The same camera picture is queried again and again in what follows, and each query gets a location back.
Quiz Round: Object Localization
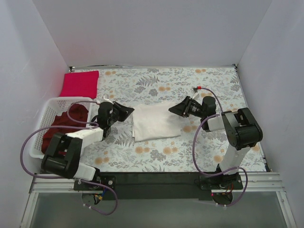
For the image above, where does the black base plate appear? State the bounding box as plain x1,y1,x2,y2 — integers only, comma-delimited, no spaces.
73,172,244,201

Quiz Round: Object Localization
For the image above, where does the floral table cloth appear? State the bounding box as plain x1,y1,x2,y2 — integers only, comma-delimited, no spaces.
81,67,246,172

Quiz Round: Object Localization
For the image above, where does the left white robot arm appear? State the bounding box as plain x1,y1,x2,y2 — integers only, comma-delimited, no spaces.
41,101,134,190

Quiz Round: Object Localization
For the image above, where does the aluminium frame rail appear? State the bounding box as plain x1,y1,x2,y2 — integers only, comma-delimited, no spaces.
29,172,285,193

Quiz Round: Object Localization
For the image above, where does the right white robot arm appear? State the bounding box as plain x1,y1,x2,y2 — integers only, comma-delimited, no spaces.
169,96,263,189

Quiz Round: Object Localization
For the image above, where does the dark red t shirt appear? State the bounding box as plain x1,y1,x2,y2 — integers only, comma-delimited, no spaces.
41,104,88,154

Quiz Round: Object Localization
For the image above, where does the folded pink t shirt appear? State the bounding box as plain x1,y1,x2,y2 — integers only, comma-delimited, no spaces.
59,71,99,99

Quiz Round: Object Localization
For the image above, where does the white t shirt red print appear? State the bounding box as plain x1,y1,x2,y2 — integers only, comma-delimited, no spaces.
132,102,181,142

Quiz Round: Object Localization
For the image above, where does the white plastic basket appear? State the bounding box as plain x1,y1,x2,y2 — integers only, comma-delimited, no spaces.
29,96,94,159

